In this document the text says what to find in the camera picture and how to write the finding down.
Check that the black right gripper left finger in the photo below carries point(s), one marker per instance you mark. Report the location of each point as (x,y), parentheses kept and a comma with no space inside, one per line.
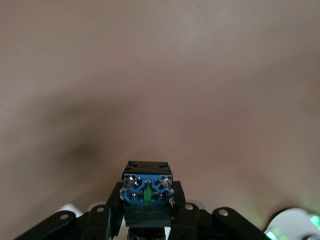
(112,220)

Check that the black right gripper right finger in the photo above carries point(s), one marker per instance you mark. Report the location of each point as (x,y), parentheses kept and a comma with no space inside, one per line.
(185,220)

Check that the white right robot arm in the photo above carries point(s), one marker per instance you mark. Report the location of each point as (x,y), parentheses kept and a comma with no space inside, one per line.
(292,222)

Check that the brown table cover sheet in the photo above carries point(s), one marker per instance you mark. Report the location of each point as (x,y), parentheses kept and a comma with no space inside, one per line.
(160,75)

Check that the orange push button switch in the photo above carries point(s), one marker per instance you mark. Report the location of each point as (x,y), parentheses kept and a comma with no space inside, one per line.
(147,185)

